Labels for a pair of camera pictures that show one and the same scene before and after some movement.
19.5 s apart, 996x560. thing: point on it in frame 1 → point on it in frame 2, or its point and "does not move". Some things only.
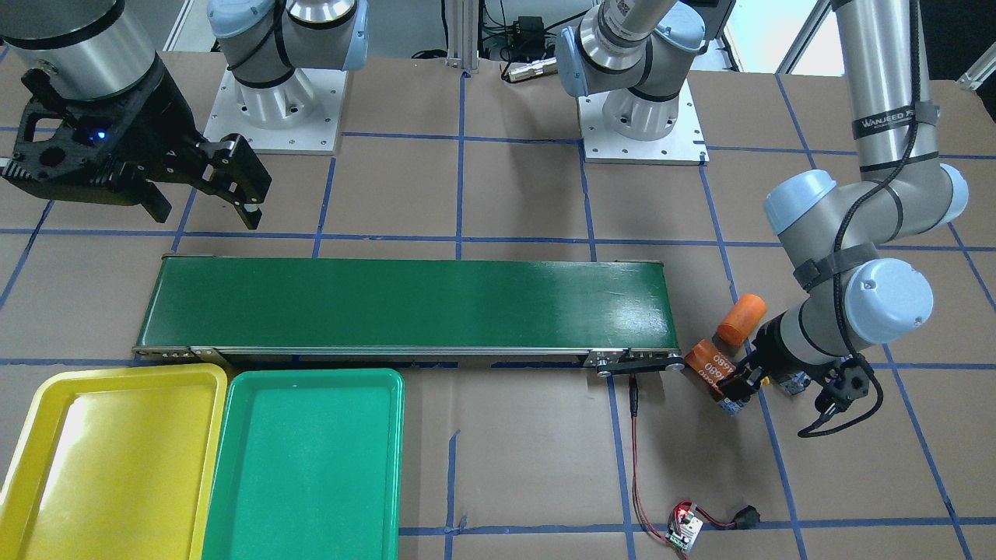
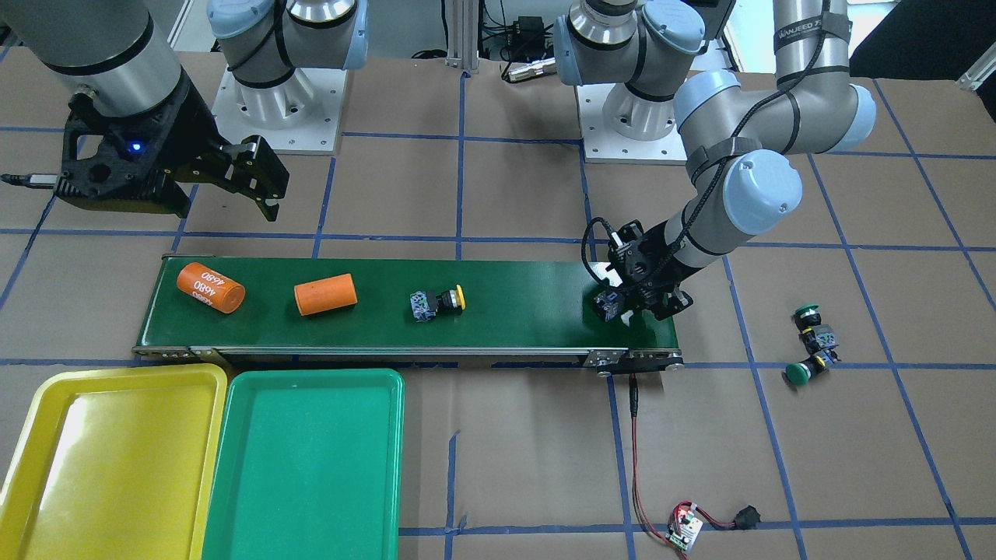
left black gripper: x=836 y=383 → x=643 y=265
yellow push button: x=797 y=383 → x=607 y=304
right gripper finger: x=250 y=213 → x=270 y=211
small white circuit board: x=684 y=529 does not move
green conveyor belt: x=615 y=316 does not move
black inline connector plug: x=747 y=519 does not move
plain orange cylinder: x=742 y=319 → x=319 y=295
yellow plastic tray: x=114 y=464 does not move
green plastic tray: x=308 y=466 does not move
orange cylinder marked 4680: x=710 y=365 → x=211 y=288
